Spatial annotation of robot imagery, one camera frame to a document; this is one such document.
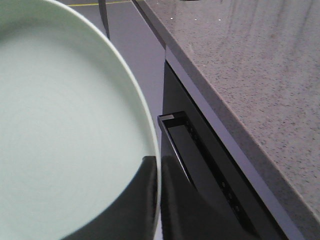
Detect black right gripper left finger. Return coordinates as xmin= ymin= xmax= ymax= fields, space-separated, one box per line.
xmin=64 ymin=156 xmax=158 ymax=240

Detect light green round plate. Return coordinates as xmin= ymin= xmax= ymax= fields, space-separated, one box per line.
xmin=0 ymin=0 xmax=161 ymax=240

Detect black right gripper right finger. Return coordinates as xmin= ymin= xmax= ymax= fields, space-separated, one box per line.
xmin=160 ymin=156 xmax=253 ymax=240

